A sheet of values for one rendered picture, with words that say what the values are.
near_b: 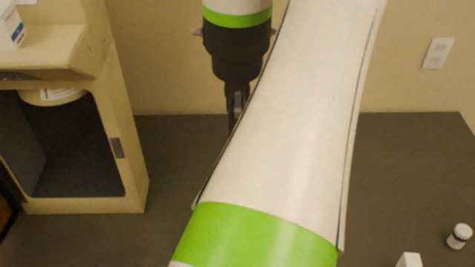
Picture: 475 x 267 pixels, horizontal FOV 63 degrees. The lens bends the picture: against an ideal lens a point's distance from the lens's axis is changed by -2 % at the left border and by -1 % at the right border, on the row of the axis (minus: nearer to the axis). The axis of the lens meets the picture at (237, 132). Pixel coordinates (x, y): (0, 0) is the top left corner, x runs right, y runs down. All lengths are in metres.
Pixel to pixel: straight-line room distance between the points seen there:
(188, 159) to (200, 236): 0.95
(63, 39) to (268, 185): 0.51
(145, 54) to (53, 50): 0.62
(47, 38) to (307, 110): 0.51
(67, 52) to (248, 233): 0.48
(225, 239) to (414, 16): 1.11
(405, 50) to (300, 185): 1.11
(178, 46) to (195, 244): 1.01
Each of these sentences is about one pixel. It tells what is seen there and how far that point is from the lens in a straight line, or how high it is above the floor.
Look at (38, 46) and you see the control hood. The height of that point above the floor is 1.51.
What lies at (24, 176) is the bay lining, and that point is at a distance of 1.12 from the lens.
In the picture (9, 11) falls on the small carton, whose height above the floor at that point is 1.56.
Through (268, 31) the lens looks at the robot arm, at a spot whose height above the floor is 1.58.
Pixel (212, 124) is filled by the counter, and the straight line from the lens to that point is 1.31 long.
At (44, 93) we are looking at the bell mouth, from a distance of 0.89.
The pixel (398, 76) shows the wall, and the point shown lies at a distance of 1.40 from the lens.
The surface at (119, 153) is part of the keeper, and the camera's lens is 0.93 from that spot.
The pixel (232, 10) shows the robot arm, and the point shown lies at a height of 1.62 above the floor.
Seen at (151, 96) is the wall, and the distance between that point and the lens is 1.37.
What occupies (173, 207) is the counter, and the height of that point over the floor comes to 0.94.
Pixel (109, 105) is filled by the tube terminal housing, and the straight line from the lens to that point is 0.83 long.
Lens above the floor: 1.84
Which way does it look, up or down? 45 degrees down
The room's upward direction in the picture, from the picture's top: straight up
